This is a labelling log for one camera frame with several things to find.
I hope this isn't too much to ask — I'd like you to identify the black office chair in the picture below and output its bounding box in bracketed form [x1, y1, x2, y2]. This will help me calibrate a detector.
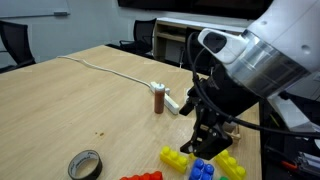
[181, 27, 216, 76]
[119, 18, 157, 56]
[0, 19, 37, 74]

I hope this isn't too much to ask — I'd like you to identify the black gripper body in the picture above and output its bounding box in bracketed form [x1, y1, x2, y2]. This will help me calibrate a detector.
[189, 64, 261, 139]

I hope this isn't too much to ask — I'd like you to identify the square blue lego brick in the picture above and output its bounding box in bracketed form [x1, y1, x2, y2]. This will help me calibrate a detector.
[188, 158, 215, 180]

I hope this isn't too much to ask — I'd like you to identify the white whiteboard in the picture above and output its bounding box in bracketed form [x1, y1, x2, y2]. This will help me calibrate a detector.
[0, 0, 71, 18]

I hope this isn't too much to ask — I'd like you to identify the silver metal rail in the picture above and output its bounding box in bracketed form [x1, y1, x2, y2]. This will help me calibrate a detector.
[296, 151, 320, 176]

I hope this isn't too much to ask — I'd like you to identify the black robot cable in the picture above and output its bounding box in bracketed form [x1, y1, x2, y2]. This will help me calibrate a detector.
[185, 31, 320, 139]

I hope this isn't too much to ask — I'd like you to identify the brown spice bottle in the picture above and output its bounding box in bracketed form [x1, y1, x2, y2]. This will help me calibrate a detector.
[154, 82, 166, 115]

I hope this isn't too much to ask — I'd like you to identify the white power strip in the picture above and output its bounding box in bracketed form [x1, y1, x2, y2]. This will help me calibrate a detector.
[149, 81, 180, 116]

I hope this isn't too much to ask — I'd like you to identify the black wall screen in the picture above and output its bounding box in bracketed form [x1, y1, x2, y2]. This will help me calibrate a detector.
[117, 0, 275, 21]

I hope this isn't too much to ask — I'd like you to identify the white power cable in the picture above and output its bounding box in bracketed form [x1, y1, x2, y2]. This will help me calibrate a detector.
[57, 55, 153, 89]

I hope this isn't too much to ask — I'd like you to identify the long red lego brick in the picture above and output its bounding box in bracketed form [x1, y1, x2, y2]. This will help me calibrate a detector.
[119, 170, 164, 180]

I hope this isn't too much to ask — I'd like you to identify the black tape roll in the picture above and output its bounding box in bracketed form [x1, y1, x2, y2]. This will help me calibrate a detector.
[67, 148, 103, 180]

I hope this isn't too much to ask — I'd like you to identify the orange handled tool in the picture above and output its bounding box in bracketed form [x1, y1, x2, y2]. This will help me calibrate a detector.
[281, 159, 301, 172]

